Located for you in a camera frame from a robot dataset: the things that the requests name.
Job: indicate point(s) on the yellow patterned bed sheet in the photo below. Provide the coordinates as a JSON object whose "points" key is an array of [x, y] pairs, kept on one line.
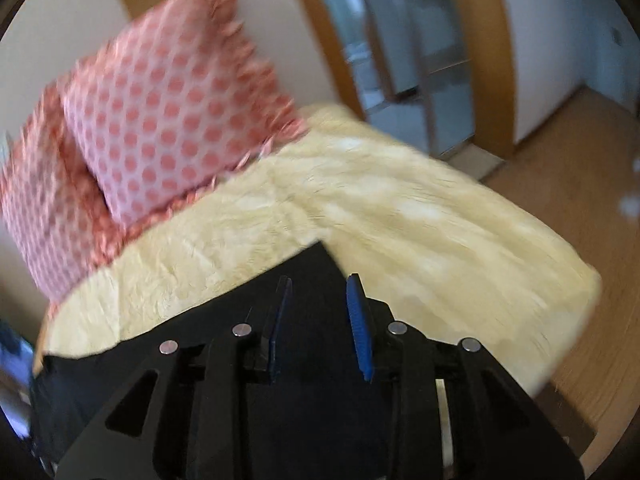
{"points": [[400, 220]]}

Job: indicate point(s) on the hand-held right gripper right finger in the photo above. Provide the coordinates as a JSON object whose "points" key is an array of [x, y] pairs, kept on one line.
{"points": [[360, 332]]}

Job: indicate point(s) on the pink polka dot pillow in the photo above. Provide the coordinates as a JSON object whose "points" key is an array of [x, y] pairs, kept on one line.
{"points": [[170, 100], [45, 210]]}

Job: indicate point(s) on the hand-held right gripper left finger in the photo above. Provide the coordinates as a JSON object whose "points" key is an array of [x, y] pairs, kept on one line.
{"points": [[277, 332]]}

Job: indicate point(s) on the wooden headboard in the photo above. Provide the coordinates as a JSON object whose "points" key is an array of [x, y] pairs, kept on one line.
{"points": [[480, 60]]}

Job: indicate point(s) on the black pants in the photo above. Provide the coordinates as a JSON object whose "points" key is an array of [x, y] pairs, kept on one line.
{"points": [[311, 285]]}

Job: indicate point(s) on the glass sliding door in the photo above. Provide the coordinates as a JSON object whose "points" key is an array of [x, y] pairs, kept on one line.
{"points": [[400, 35]]}

